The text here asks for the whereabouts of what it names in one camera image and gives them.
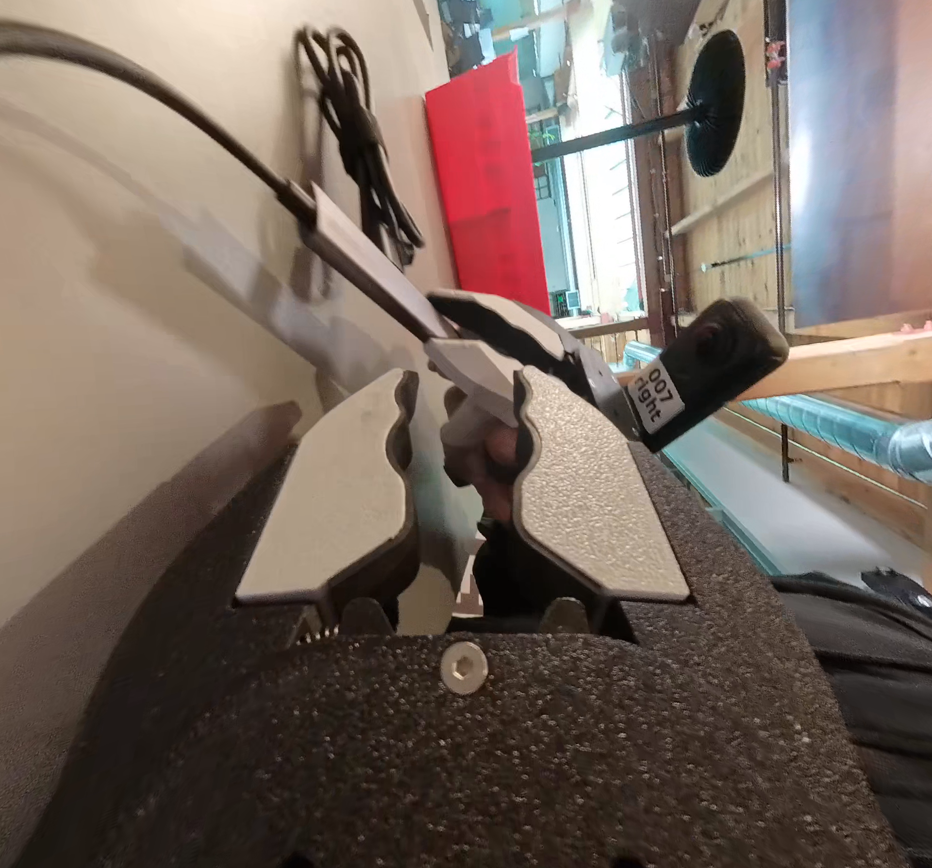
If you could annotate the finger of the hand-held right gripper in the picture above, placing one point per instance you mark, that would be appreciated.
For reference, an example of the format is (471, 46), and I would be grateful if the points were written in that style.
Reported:
(535, 325)
(473, 369)

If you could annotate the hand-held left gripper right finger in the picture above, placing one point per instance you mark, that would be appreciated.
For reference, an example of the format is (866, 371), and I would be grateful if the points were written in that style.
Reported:
(597, 504)

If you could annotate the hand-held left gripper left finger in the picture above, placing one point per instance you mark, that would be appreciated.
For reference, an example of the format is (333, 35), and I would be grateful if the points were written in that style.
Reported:
(327, 504)

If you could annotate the red plastic bin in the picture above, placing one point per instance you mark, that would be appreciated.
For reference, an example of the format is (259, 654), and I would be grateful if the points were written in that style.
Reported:
(488, 176)

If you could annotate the person's right hand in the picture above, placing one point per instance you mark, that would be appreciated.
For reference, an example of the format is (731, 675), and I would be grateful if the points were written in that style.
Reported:
(502, 460)

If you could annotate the large dark panel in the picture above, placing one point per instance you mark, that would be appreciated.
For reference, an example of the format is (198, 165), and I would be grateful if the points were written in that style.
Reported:
(859, 118)

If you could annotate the silver ventilation duct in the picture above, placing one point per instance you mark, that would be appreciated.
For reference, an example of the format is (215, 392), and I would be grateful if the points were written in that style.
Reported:
(837, 424)

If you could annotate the black round pedestal stand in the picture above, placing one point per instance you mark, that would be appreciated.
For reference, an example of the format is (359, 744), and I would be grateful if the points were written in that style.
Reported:
(717, 103)

